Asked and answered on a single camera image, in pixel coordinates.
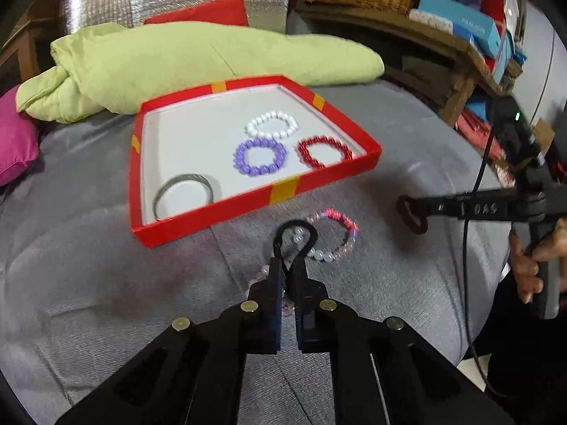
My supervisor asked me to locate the red bead bracelet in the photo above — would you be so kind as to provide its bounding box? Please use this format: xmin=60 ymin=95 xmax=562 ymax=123
xmin=296 ymin=136 xmax=354 ymax=169

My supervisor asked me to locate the wooden shelf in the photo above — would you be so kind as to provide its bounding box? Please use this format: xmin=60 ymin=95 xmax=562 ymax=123
xmin=294 ymin=0 xmax=519 ymax=127

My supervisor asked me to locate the black hair tie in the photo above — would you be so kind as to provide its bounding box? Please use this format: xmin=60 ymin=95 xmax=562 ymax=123
xmin=274 ymin=220 xmax=319 ymax=275

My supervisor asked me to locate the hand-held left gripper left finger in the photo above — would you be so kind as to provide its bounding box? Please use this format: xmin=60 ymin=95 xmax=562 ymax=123
xmin=55 ymin=257 xmax=284 ymax=425

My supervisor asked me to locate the black cable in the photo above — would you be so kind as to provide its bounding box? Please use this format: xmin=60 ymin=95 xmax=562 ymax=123
xmin=461 ymin=130 xmax=508 ymax=399

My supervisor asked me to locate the translucent pink bead bracelet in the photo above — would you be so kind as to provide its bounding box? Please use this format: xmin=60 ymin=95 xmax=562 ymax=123
xmin=305 ymin=209 xmax=359 ymax=263

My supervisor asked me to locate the blue cardboard box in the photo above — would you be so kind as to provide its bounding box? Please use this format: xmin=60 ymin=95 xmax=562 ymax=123
xmin=416 ymin=0 xmax=502 ymax=59

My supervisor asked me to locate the grey bed cover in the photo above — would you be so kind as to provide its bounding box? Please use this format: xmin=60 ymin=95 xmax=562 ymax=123
xmin=0 ymin=71 xmax=515 ymax=425

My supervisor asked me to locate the red cardboard box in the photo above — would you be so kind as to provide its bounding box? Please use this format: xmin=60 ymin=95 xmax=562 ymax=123
xmin=128 ymin=75 xmax=383 ymax=247

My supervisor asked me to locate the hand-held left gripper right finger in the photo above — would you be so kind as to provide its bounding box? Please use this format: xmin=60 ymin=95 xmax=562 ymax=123
xmin=293 ymin=257 xmax=517 ymax=425

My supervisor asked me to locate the wooden cabinet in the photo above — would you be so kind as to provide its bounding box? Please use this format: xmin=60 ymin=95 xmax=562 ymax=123
xmin=0 ymin=9 xmax=63 ymax=83

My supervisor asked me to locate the dark red hair tie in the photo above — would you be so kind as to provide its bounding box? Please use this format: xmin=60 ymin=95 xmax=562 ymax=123
xmin=396 ymin=195 xmax=429 ymax=235

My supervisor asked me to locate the magenta cushion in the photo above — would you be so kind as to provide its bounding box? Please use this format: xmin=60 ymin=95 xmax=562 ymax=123
xmin=0 ymin=83 xmax=41 ymax=187

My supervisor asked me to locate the purple bead bracelet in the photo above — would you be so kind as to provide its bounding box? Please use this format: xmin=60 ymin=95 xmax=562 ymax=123
xmin=234 ymin=137 xmax=288 ymax=175

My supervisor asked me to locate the pink white bead bracelet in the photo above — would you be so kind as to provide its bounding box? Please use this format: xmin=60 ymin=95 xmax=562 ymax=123
xmin=248 ymin=263 xmax=295 ymax=316

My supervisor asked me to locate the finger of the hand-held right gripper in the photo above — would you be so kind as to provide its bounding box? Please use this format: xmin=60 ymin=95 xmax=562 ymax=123
xmin=408 ymin=194 xmax=464 ymax=223

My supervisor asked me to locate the red cushion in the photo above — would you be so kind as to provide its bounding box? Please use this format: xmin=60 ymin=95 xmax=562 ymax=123
xmin=144 ymin=0 xmax=249 ymax=27

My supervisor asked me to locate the silver bangle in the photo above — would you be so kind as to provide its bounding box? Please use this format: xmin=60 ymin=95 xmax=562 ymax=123
xmin=153 ymin=172 xmax=214 ymax=221

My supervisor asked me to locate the person's right hand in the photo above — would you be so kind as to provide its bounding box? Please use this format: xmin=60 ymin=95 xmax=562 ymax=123
xmin=509 ymin=219 xmax=567 ymax=305

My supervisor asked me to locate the light green blanket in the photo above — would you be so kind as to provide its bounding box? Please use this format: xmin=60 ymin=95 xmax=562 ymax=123
xmin=16 ymin=22 xmax=385 ymax=124

